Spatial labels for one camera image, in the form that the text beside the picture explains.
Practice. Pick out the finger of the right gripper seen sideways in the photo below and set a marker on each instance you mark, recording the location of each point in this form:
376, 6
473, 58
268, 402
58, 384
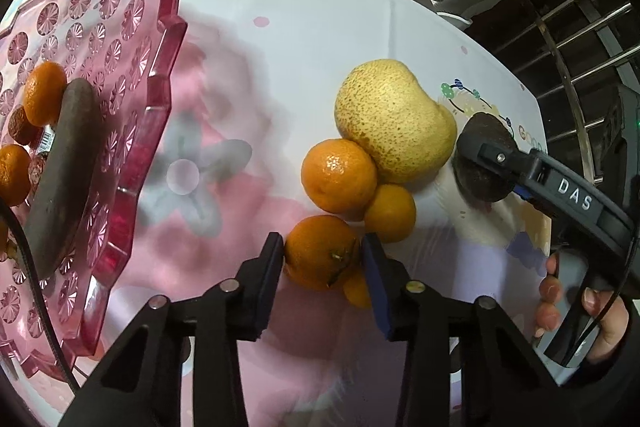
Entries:
515, 162

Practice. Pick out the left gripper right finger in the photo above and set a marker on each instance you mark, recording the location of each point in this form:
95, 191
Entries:
387, 280

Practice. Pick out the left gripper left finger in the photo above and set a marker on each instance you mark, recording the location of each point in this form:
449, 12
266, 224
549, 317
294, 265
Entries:
259, 279

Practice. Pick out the dark avocado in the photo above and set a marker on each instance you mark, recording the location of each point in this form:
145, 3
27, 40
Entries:
475, 178

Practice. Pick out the orange tangerine with crack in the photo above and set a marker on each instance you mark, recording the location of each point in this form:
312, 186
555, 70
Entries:
321, 253

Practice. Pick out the dark overripe banana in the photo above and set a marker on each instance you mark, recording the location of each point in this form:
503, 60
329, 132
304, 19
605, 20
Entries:
52, 222

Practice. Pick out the orange tangerine with stem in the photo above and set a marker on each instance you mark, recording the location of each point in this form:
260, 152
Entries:
12, 174

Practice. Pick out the small brown lychee fruit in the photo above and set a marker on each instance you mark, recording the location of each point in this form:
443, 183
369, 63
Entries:
21, 130

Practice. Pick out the person's right hand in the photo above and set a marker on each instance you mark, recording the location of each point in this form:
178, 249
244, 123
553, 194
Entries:
613, 324

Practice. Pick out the small orange tangerine lower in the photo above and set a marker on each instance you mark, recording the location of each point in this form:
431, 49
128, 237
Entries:
356, 290

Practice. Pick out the small orange tangerine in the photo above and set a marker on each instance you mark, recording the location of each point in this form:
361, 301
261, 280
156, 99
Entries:
356, 290
391, 214

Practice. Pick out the yellow pear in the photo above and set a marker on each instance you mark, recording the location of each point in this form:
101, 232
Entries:
382, 107

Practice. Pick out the cartoon printed bedsheet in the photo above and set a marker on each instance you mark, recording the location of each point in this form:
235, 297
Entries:
218, 122

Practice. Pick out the pink crystal fruit tray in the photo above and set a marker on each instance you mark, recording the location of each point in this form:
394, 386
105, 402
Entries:
123, 52

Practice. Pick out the metal bed rail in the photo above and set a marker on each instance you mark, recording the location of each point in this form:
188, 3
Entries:
572, 55

